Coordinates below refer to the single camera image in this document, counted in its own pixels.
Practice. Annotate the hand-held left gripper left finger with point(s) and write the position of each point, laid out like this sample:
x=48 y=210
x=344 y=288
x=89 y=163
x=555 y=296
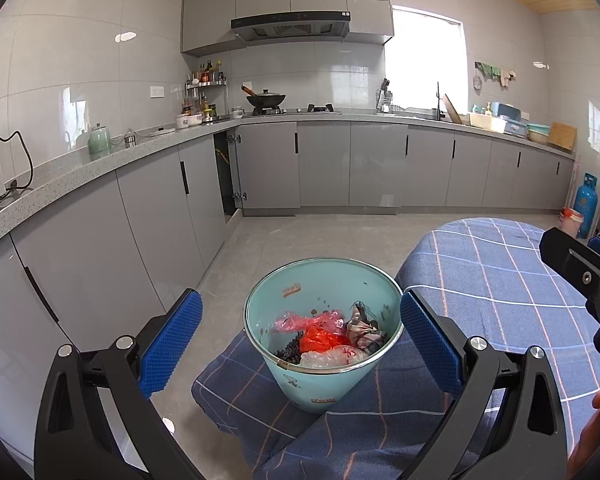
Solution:
x=172 y=340

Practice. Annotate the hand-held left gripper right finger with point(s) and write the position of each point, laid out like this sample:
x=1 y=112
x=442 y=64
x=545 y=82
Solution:
x=430 y=345

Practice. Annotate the beige wrapper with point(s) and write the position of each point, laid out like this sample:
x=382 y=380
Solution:
x=362 y=330

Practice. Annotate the white printed plastic bag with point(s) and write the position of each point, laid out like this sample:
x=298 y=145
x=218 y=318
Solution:
x=330 y=357

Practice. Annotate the red plastic bag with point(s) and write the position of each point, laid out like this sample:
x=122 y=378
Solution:
x=315 y=340

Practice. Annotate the black mesh scrubber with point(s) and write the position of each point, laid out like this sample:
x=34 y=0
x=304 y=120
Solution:
x=290 y=352

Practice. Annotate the clear plastic bag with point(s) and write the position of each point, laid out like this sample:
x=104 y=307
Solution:
x=290 y=322

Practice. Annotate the teal printed trash bin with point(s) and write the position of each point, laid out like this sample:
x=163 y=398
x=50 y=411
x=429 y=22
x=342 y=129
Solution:
x=300 y=285

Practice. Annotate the blue gas cylinder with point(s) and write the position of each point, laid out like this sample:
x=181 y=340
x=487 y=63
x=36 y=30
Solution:
x=586 y=205

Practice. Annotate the blue plaid tablecloth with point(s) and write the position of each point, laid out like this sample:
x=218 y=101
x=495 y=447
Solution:
x=480 y=280

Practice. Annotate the wooden cutting board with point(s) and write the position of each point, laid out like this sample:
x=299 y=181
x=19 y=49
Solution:
x=562 y=136

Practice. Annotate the stack of green basins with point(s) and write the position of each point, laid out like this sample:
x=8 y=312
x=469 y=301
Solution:
x=538 y=132

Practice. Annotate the blue storage box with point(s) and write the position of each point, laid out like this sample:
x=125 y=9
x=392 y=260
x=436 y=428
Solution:
x=515 y=117

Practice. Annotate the white dish basin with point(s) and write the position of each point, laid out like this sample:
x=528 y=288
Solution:
x=487 y=122

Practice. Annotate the grey base cabinets with countertop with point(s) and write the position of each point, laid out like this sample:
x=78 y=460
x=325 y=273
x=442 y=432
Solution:
x=370 y=160

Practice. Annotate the leaning chopping board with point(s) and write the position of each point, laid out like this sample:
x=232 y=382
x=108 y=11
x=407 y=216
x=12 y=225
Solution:
x=452 y=109

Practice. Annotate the small steel cup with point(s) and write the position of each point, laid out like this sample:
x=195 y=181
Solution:
x=130 y=141

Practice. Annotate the white flat plate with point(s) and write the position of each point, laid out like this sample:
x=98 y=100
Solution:
x=160 y=131

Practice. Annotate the green kettle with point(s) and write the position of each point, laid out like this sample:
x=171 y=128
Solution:
x=100 y=141

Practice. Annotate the black kitchen faucet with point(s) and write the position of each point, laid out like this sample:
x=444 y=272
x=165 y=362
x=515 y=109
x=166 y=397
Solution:
x=438 y=102

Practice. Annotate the white ceramic pot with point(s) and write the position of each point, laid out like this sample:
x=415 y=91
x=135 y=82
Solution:
x=188 y=121

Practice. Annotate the white lidded jar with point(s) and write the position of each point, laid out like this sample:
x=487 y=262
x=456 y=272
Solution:
x=237 y=112

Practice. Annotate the knife rack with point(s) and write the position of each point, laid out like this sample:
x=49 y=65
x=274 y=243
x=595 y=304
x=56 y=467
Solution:
x=385 y=97

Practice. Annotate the bright window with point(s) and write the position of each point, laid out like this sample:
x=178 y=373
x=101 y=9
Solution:
x=425 y=60

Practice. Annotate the metal spice rack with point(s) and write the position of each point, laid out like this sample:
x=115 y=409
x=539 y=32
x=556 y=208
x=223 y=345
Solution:
x=205 y=85

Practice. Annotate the black wok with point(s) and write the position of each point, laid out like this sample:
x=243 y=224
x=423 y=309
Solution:
x=265 y=98

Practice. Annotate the black gas stove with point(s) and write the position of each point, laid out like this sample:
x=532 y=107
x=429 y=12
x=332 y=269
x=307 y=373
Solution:
x=320 y=108

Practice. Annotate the row of condiment bottles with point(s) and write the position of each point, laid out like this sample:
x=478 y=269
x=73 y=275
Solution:
x=210 y=72

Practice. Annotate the black range hood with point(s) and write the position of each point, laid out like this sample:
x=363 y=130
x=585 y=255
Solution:
x=290 y=25

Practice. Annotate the wall hooks with cloths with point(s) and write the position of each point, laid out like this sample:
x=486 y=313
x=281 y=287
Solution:
x=495 y=71

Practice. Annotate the white wall socket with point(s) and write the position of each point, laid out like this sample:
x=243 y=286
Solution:
x=157 y=91

